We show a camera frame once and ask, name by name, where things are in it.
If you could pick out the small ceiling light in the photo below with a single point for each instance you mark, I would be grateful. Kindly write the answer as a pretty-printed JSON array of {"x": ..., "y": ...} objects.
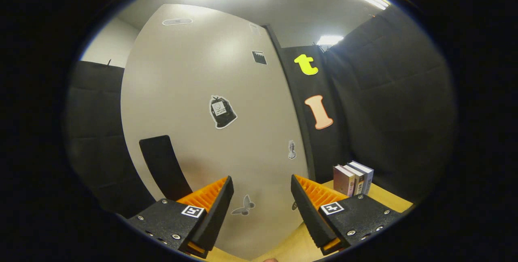
[{"x": 330, "y": 40}]

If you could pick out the lavender cover book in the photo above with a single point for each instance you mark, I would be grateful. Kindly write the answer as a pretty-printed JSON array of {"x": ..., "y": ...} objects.
[{"x": 366, "y": 179}]

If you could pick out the beige cabinet door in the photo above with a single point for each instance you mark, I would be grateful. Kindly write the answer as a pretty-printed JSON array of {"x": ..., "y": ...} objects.
[{"x": 186, "y": 75}]

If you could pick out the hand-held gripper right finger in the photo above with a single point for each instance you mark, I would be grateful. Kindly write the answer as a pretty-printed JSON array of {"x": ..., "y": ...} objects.
[{"x": 308, "y": 213}]

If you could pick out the white spine book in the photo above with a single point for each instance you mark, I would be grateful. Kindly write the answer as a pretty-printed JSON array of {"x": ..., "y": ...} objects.
[{"x": 357, "y": 183}]

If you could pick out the black backdrop cloth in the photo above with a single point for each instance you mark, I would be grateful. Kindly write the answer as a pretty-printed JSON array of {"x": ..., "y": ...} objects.
[{"x": 392, "y": 104}]

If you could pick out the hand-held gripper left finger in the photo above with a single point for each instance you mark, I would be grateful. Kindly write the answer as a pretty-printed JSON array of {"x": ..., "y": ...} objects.
[{"x": 217, "y": 219}]

